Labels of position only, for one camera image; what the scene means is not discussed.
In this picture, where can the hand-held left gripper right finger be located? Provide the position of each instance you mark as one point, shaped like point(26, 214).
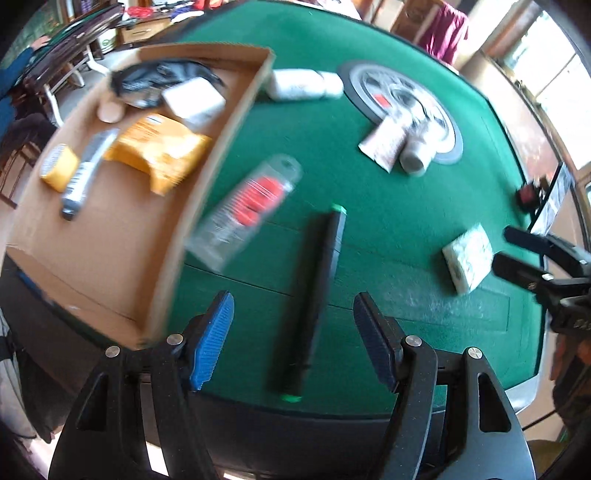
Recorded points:
point(374, 341)

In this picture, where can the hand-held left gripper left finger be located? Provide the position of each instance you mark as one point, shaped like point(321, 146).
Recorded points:
point(212, 341)

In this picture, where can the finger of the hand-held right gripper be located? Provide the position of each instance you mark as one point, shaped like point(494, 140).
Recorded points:
point(535, 240)
point(517, 270)

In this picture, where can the light blue tissue pack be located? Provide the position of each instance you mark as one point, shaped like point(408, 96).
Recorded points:
point(468, 258)

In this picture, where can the black pen with green caps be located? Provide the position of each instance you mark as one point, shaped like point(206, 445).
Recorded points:
point(314, 300)

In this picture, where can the shallow cardboard box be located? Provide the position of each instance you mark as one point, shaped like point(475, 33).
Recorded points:
point(115, 258)

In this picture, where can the clear plastic blister pack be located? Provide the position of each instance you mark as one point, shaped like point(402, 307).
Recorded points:
point(244, 207)

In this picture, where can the white bottle with green label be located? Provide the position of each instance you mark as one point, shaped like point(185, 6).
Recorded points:
point(415, 152)

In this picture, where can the yellow snack packet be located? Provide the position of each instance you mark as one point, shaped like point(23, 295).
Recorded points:
point(157, 152)

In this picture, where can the silver hand cream tube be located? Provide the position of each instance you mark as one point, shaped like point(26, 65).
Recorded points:
point(85, 175)

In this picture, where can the yellow jar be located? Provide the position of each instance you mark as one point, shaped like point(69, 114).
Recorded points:
point(60, 168)

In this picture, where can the white charger adapter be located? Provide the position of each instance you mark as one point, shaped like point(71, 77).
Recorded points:
point(194, 104)

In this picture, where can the white bottle with white cap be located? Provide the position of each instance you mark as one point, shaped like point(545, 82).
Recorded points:
point(300, 84)

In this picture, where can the black snack bag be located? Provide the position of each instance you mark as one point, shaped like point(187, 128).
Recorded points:
point(143, 78)

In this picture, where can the person's right forearm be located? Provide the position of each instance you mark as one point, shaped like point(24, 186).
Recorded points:
point(570, 369)

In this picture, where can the red and black phone stand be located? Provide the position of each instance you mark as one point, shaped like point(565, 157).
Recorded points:
point(528, 196)

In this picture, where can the smartphone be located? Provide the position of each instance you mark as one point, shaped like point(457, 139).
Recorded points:
point(554, 198)

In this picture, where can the window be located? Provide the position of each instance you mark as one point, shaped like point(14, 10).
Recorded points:
point(549, 60)

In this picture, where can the maroon garment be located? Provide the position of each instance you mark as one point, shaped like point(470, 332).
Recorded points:
point(443, 32)

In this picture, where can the round table control panel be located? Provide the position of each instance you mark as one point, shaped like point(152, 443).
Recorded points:
point(369, 83)

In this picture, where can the white and green bucket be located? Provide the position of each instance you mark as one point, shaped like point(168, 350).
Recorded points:
point(107, 43)

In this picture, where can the wooden side table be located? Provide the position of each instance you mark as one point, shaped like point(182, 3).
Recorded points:
point(143, 30)

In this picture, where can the dark mahjong table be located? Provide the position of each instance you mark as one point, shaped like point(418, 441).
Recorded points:
point(78, 34)

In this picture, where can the red plastic bag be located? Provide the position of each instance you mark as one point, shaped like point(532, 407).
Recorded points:
point(138, 11)

